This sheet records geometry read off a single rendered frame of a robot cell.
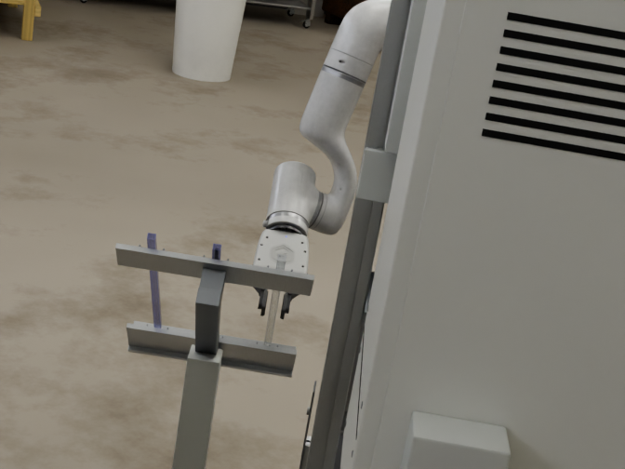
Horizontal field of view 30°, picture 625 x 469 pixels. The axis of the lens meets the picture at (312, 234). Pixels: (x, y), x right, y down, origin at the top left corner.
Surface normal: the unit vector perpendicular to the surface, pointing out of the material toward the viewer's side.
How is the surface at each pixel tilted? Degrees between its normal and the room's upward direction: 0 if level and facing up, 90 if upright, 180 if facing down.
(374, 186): 90
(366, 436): 90
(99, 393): 0
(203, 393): 90
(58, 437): 0
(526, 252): 90
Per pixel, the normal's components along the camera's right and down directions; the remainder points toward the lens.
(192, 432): -0.03, 0.33
